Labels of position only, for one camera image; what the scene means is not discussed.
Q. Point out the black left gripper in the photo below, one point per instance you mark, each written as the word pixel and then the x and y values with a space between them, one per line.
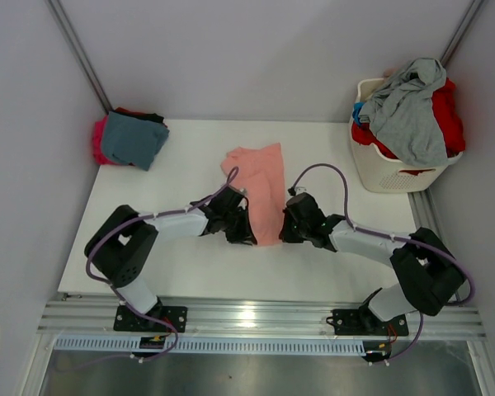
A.
pixel 245 235

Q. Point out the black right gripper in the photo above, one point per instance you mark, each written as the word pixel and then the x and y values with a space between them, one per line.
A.
pixel 285 234

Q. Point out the pink t shirt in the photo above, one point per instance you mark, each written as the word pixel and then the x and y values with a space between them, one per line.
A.
pixel 261 174

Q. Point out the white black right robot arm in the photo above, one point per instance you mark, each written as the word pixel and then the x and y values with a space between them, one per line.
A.
pixel 427 279

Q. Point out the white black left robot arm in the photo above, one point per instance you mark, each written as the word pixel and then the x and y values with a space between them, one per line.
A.
pixel 117 252

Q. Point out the white perforated laundry basket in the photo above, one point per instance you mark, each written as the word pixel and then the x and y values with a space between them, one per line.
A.
pixel 396 173

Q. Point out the folded black t shirt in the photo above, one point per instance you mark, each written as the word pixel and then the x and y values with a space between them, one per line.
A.
pixel 153 117

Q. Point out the folded teal t shirt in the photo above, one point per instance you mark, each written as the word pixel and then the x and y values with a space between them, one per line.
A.
pixel 140 141

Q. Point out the blue garment in basket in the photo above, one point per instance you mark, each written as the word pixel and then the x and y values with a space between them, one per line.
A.
pixel 356 111

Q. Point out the folded magenta t shirt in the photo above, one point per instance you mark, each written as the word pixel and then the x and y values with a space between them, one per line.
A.
pixel 105 138

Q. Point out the grey t shirt in basket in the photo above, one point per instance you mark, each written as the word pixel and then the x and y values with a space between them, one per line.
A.
pixel 399 113

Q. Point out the red t shirt in basket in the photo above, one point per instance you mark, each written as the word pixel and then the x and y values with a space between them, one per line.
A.
pixel 449 119

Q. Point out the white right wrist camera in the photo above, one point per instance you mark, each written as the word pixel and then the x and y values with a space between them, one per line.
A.
pixel 296 190

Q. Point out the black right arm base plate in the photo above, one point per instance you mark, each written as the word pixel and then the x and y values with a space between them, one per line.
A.
pixel 353 322

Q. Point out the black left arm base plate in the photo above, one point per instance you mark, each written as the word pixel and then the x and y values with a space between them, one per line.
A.
pixel 158 319

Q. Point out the white slotted cable duct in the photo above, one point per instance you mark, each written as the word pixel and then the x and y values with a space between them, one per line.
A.
pixel 212 345

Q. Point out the left corner aluminium post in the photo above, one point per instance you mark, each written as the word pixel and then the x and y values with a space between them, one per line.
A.
pixel 75 45

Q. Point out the corner aluminium post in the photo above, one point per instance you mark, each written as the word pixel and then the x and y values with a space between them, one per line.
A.
pixel 468 19
pixel 75 45

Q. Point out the right corner aluminium post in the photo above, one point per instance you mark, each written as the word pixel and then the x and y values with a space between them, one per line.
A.
pixel 468 19

